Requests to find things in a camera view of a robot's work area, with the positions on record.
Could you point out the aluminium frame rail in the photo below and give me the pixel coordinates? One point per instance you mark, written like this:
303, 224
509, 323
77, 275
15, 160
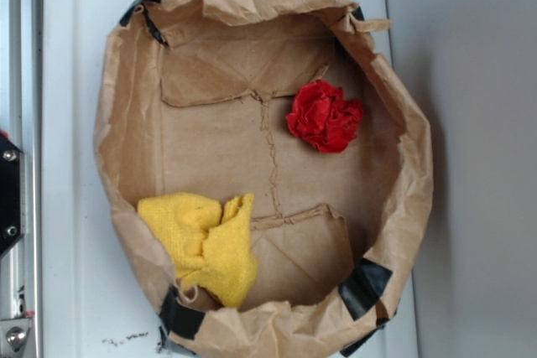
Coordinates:
21, 24

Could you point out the silver corner bracket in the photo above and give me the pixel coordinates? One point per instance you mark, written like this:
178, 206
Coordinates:
17, 337

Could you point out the yellow microfiber cloth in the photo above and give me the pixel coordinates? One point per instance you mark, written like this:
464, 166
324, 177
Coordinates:
209, 243

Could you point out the black metal bracket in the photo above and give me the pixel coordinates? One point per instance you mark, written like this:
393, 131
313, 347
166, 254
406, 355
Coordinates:
11, 188

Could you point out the brown paper bag tray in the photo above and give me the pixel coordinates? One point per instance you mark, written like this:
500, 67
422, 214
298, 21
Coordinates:
181, 71

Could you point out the red crumpled paper ball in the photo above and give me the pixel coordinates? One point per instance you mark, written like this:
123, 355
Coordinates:
323, 118

